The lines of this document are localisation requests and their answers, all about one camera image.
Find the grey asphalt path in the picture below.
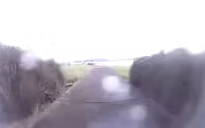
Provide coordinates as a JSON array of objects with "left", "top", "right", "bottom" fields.
[{"left": 29, "top": 65, "right": 178, "bottom": 128}]

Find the green grass field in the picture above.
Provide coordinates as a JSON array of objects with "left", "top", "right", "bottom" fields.
[{"left": 59, "top": 64, "right": 132, "bottom": 83}]

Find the dark green hedge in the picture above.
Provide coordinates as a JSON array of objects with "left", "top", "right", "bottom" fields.
[{"left": 128, "top": 47, "right": 205, "bottom": 128}]

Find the bare brown hedge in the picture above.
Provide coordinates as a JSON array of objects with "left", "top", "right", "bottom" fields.
[{"left": 0, "top": 41, "right": 66, "bottom": 127}]

